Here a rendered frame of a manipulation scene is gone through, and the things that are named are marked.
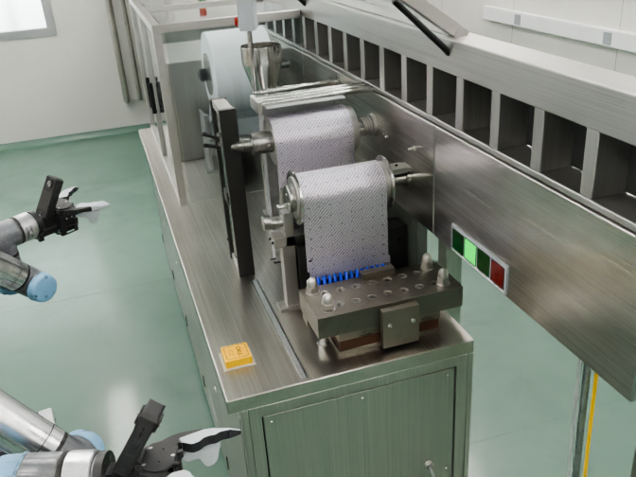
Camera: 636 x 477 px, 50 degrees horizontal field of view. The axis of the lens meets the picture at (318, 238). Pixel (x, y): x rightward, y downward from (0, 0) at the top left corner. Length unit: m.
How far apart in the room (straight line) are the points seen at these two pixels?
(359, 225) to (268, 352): 0.41
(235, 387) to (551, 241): 0.82
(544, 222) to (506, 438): 1.66
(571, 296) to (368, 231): 0.68
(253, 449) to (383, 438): 0.36
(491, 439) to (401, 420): 1.05
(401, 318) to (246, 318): 0.47
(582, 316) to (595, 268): 0.11
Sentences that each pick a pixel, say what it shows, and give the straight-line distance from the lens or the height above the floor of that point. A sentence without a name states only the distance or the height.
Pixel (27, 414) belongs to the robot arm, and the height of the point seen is 1.23.
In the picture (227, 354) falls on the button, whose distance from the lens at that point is 1.80.
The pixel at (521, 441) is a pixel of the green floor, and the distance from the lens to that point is 2.93.
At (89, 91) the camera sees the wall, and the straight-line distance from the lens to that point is 7.29.
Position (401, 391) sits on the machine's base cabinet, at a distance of 1.85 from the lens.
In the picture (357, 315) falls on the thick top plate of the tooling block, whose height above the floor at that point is 1.01.
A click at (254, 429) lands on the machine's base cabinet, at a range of 1.76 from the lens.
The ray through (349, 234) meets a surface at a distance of 1.85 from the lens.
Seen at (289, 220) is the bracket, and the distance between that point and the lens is 1.86.
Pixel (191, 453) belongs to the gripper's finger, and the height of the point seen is 1.21.
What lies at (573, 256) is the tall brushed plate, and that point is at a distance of 1.34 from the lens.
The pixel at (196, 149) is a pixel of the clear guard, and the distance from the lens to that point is 2.75.
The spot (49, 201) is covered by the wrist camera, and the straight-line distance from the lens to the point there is 1.99.
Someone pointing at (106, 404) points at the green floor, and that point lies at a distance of 3.30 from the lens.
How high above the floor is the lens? 1.94
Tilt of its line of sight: 26 degrees down
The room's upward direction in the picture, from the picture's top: 4 degrees counter-clockwise
